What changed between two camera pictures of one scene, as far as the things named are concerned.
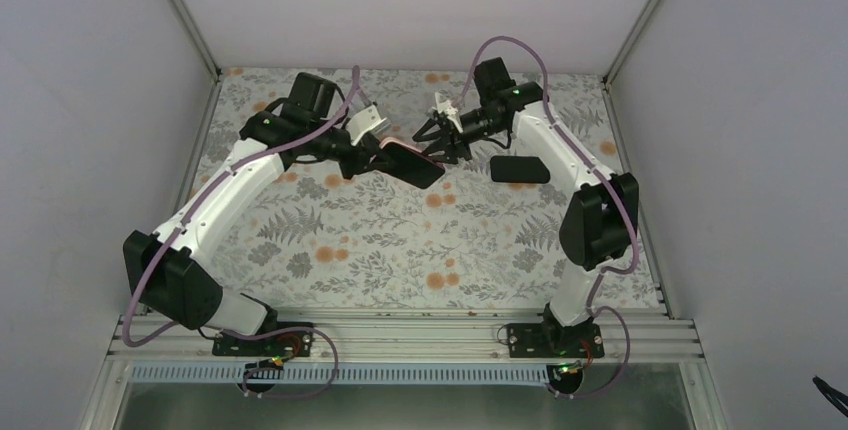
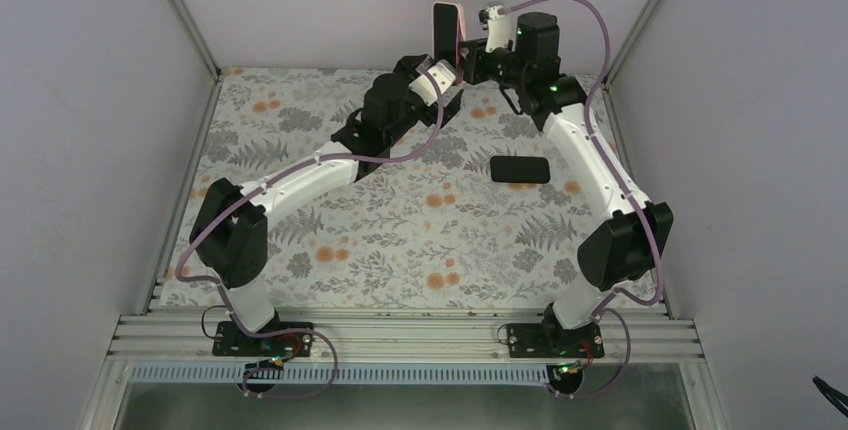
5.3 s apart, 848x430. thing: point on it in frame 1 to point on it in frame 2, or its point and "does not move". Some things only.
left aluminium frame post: (183, 11) does not move
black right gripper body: (495, 130) to (516, 72)
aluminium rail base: (409, 337) does not move
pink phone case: (393, 141) to (461, 35)
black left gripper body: (347, 164) to (398, 131)
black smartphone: (409, 166) to (445, 32)
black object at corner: (827, 391) does not move
